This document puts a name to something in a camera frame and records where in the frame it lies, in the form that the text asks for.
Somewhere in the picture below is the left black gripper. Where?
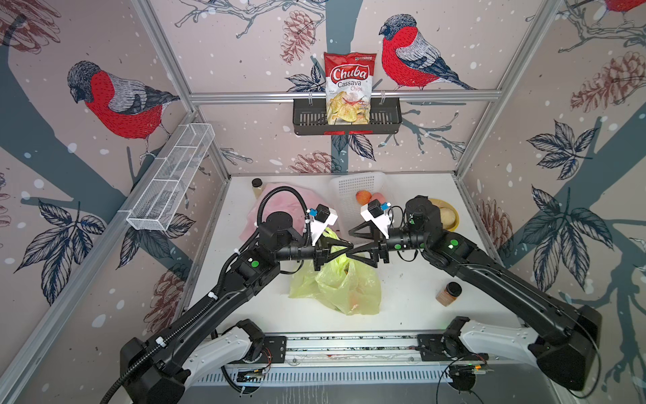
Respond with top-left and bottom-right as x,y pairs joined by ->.
273,232 -> 353,272

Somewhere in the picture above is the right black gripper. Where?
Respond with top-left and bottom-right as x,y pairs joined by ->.
347,220 -> 429,271

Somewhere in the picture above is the green plastic bag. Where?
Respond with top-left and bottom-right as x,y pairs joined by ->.
289,259 -> 382,316

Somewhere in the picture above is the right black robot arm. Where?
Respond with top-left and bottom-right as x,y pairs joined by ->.
347,195 -> 602,392

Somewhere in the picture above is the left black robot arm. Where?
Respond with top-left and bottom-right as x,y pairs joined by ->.
101,211 -> 353,403

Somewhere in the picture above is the pink peach beside orange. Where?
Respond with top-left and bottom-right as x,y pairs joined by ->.
372,193 -> 386,204

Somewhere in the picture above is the pink plastic bag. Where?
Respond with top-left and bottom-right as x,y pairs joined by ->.
239,183 -> 328,242

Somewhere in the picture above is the Chuba cassava chips bag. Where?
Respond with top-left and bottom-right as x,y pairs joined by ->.
324,52 -> 376,126

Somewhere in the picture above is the white perforated plastic basket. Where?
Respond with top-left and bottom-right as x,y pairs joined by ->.
329,172 -> 390,228

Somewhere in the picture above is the yellow bamboo steamer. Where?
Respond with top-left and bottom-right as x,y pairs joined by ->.
429,198 -> 460,232

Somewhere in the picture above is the right white bun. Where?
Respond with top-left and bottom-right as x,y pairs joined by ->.
440,207 -> 457,230

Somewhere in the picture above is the pale spice jar black lid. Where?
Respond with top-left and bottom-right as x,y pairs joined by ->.
252,178 -> 265,199

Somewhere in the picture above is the orange spice jar black lid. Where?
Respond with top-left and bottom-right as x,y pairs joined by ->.
436,281 -> 463,306

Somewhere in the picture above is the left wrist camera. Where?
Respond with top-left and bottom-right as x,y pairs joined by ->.
308,204 -> 338,246

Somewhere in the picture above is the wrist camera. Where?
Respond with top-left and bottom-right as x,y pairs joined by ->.
360,200 -> 391,239
308,204 -> 338,246

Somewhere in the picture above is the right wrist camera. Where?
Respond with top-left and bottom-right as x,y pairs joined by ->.
360,200 -> 391,239

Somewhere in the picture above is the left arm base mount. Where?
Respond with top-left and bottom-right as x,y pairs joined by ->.
230,335 -> 287,366

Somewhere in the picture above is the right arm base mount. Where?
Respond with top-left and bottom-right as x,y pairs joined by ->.
416,333 -> 489,363

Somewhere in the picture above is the black wall basket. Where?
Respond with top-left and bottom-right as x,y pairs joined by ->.
293,98 -> 402,136

